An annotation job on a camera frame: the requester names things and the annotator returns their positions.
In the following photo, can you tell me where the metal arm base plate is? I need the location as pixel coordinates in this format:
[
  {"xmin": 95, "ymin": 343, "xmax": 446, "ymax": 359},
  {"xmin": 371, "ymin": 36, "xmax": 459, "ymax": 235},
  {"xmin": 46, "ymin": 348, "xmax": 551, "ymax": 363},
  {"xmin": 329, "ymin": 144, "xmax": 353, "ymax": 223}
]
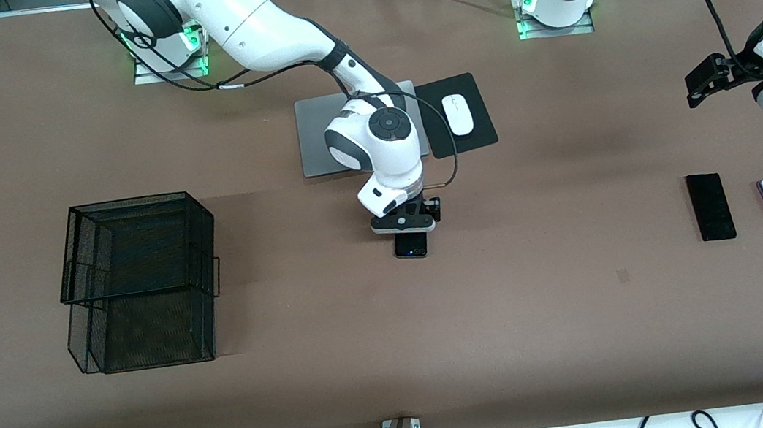
[
  {"xmin": 515, "ymin": 2, "xmax": 596, "ymax": 42},
  {"xmin": 131, "ymin": 45, "xmax": 210, "ymax": 85}
]

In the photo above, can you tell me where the silver laptop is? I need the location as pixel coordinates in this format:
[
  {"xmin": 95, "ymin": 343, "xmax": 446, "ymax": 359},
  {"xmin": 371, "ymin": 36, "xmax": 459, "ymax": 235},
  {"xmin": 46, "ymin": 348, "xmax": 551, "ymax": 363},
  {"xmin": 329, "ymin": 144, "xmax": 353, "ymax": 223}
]
[{"xmin": 292, "ymin": 78, "xmax": 433, "ymax": 179}]

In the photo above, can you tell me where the black mesh two-tier tray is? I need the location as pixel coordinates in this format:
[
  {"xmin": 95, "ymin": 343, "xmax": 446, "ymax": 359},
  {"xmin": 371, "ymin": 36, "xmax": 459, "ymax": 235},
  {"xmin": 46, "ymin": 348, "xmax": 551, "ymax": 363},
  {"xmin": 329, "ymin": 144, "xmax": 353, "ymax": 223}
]
[{"xmin": 48, "ymin": 187, "xmax": 234, "ymax": 379}]

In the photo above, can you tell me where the small black flip phone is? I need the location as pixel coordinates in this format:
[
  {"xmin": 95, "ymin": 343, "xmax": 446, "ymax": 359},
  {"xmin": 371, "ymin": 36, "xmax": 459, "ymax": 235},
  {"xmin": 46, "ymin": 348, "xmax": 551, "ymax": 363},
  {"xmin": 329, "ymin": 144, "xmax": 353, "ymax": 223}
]
[{"xmin": 392, "ymin": 229, "xmax": 430, "ymax": 262}]

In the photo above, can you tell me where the black mouse pad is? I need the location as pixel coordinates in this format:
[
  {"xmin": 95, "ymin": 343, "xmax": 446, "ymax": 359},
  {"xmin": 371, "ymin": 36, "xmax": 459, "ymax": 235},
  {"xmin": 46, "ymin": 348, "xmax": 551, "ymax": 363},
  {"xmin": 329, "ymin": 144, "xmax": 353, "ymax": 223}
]
[{"xmin": 413, "ymin": 69, "xmax": 501, "ymax": 162}]

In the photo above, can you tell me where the white computer mouse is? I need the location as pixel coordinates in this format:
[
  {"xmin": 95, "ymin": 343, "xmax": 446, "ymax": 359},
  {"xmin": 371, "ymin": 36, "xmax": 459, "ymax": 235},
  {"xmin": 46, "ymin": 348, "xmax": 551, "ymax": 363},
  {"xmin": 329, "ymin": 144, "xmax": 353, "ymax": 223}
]
[{"xmin": 441, "ymin": 92, "xmax": 477, "ymax": 138}]

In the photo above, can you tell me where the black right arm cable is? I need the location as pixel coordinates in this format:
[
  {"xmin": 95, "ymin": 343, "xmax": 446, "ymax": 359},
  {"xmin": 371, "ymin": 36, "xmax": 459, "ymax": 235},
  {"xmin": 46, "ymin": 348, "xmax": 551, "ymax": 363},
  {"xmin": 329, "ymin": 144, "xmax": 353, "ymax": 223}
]
[{"xmin": 90, "ymin": 0, "xmax": 461, "ymax": 231}]

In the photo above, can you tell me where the long black smartphone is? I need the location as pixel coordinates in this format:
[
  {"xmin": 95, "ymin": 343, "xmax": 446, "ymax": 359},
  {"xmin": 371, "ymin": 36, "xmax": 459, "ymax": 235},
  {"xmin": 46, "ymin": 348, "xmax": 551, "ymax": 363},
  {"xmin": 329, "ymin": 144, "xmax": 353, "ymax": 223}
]
[{"xmin": 685, "ymin": 170, "xmax": 737, "ymax": 244}]

